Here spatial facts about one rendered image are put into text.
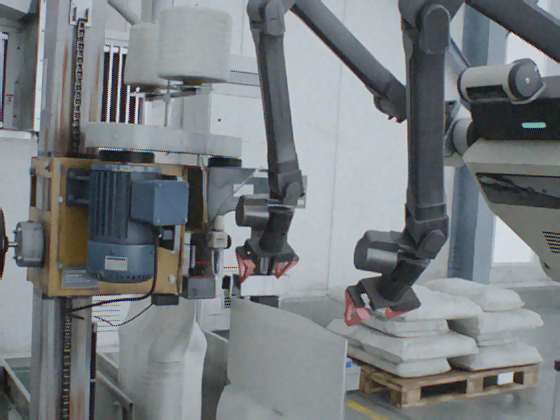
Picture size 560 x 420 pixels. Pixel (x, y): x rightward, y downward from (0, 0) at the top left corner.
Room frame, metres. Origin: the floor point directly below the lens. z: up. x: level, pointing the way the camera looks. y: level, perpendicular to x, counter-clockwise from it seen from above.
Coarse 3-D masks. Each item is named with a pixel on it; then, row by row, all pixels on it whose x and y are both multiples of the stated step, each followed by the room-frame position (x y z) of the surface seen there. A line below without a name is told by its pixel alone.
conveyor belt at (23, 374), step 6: (24, 366) 3.40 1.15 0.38; (30, 366) 3.40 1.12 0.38; (96, 366) 3.48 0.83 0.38; (18, 372) 3.29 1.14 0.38; (24, 372) 3.30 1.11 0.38; (30, 372) 3.30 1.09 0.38; (102, 372) 3.39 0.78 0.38; (18, 378) 3.20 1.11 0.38; (24, 378) 3.21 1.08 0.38; (108, 378) 3.30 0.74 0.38; (24, 384) 3.12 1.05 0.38; (114, 384) 3.22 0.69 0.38
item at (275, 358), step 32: (256, 320) 1.72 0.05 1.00; (288, 320) 1.73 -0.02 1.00; (256, 352) 1.71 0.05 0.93; (288, 352) 1.60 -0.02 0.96; (320, 352) 1.53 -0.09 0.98; (256, 384) 1.70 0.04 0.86; (288, 384) 1.60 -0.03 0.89; (320, 384) 1.53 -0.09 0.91; (224, 416) 1.73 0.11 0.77; (256, 416) 1.62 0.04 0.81; (288, 416) 1.59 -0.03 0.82; (320, 416) 1.52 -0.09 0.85
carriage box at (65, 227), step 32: (32, 160) 1.88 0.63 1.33; (64, 160) 1.71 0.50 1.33; (96, 160) 1.75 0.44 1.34; (32, 192) 1.89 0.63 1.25; (64, 192) 1.71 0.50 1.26; (64, 224) 1.72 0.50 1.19; (64, 256) 1.72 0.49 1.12; (160, 256) 1.83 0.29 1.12; (64, 288) 1.71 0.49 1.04; (96, 288) 1.75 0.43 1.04; (128, 288) 1.80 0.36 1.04; (160, 288) 1.84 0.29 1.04
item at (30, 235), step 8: (24, 224) 1.73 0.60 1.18; (32, 224) 1.74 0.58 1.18; (40, 224) 1.76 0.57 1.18; (16, 232) 1.78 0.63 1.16; (24, 232) 1.72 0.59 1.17; (32, 232) 1.73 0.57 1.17; (40, 232) 1.73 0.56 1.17; (16, 240) 1.78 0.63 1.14; (24, 240) 1.71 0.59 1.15; (32, 240) 1.72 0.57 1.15; (40, 240) 1.73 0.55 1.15; (16, 248) 1.78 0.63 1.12; (24, 248) 1.71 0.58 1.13; (32, 248) 1.72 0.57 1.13; (40, 248) 1.72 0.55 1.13; (16, 256) 1.77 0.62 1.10; (24, 256) 1.71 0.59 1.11; (32, 256) 1.72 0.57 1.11; (40, 256) 1.73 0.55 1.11; (24, 264) 1.73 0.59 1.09; (32, 264) 1.74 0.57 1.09; (40, 264) 1.75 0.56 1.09
